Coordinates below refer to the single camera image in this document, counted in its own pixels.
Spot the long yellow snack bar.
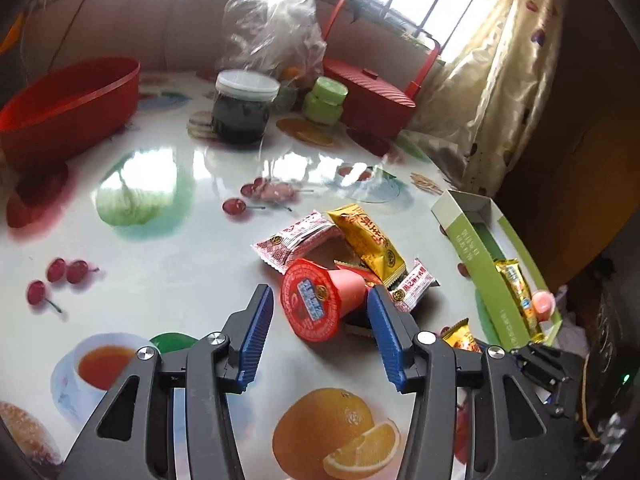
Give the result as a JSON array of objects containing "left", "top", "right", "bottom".
[{"left": 494, "top": 258, "right": 546, "bottom": 343}]

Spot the brown wooden wardrobe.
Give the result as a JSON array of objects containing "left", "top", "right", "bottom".
[{"left": 495, "top": 0, "right": 640, "bottom": 286}]

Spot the green cardboard box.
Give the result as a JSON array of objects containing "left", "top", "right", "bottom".
[{"left": 431, "top": 190, "right": 563, "bottom": 348}]

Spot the red plastic bowl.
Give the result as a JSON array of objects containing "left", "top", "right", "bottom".
[{"left": 0, "top": 57, "right": 142, "bottom": 166}]

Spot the pale crumpled cloth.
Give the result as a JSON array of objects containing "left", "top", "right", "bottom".
[{"left": 560, "top": 285, "right": 582, "bottom": 351}]

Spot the black appliance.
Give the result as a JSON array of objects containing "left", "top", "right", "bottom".
[{"left": 595, "top": 260, "right": 640, "bottom": 411}]

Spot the small yellow snack packet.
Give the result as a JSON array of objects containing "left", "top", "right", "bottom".
[{"left": 442, "top": 317, "right": 481, "bottom": 353}]

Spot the wide yellow snack packet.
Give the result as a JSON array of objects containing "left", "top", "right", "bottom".
[{"left": 326, "top": 203, "right": 407, "bottom": 286}]

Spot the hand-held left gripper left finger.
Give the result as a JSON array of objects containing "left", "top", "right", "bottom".
[{"left": 57, "top": 284, "right": 274, "bottom": 480}]

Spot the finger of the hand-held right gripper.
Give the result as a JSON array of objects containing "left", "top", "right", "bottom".
[
  {"left": 542, "top": 377, "right": 575, "bottom": 417},
  {"left": 516, "top": 342, "right": 571, "bottom": 386}
]

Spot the dark jar with white lid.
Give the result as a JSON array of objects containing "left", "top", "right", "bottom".
[{"left": 210, "top": 71, "right": 281, "bottom": 145}]

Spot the pink jelly cup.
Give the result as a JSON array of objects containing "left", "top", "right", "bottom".
[{"left": 531, "top": 290, "right": 556, "bottom": 321}]

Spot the checkered clothing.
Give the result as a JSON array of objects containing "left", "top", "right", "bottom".
[{"left": 595, "top": 412, "right": 640, "bottom": 480}]

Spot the clear plastic bag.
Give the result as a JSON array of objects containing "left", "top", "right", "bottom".
[{"left": 215, "top": 0, "right": 328, "bottom": 111}]

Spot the green plastic jar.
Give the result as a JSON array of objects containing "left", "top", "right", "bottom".
[{"left": 302, "top": 77, "right": 349, "bottom": 126}]

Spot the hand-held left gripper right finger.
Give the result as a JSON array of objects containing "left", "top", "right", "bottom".
[{"left": 366, "top": 284, "right": 583, "bottom": 480}]

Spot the red basket with handle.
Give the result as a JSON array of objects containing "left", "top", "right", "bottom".
[{"left": 320, "top": 0, "right": 443, "bottom": 138}]

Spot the white and red snack packet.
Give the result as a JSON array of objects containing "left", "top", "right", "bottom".
[
  {"left": 387, "top": 257, "right": 441, "bottom": 313},
  {"left": 250, "top": 210, "right": 337, "bottom": 275}
]

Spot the cream patterned curtain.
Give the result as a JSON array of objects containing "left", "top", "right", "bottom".
[{"left": 410, "top": 0, "right": 566, "bottom": 196}]

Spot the red jelly cup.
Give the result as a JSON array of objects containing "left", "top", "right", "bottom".
[{"left": 280, "top": 258, "right": 373, "bottom": 339}]

